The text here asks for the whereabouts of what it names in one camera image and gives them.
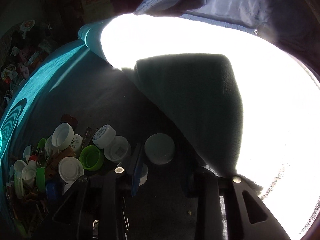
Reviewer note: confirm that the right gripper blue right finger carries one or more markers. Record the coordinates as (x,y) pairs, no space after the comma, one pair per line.
(209,218)

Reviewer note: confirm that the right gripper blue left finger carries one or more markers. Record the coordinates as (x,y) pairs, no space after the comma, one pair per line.
(137,161)

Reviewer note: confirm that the white bottle cap far right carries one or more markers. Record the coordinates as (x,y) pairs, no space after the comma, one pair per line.
(159,148)

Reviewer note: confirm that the green bottle cap centre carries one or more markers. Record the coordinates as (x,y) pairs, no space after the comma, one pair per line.
(91,158)

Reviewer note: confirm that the blue bottle cap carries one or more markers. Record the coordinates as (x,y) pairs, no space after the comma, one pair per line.
(51,190)

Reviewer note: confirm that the brown bottle cap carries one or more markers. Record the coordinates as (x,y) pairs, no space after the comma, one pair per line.
(72,121)

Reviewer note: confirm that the white quilt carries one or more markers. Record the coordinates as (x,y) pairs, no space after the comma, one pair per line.
(246,107)

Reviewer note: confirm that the white perforated plastic basket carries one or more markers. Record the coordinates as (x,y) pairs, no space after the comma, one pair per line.
(1,141)

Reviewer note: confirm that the stacked cardboard boxes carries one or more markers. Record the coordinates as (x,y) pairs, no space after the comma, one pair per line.
(95,10)

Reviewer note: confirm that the purple down jacket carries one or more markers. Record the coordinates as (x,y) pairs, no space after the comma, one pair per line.
(288,24)

